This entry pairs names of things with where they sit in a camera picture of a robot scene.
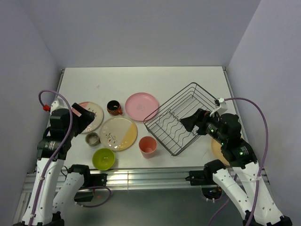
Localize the lime green bowl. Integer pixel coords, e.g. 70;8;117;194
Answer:
92;148;115;171

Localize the cream yellow floral plate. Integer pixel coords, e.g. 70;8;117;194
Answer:
99;116;137;151

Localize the cream pink floral plate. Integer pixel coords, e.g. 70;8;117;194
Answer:
79;102;103;134

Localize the small speckled grey cup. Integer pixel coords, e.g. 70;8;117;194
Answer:
85;132;101;147

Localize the pink plastic plate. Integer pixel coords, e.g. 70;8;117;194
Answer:
125;92;159;121

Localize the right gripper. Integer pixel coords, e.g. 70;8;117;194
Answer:
180;107;226;144

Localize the yellow plastic plate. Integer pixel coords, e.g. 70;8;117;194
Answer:
211;138;230;166

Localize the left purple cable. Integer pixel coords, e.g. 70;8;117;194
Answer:
28;89;74;226

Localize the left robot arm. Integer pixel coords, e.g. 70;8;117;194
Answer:
17;103;95;226

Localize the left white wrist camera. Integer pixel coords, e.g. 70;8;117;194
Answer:
42;98;65;116

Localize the salmon pink cup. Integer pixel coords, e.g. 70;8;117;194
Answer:
139;136;157;159

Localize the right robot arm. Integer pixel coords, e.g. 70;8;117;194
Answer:
180;109;292;226

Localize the purple cable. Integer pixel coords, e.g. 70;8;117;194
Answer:
28;89;74;226
206;97;269;226

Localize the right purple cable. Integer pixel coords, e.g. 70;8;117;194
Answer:
206;97;269;226

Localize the aluminium mounting rail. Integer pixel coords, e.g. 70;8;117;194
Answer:
22;166;270;190

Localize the orange black mug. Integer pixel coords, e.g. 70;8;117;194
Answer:
107;100;123;116

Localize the dark wire dish rack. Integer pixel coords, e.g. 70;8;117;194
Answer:
143;82;216;156

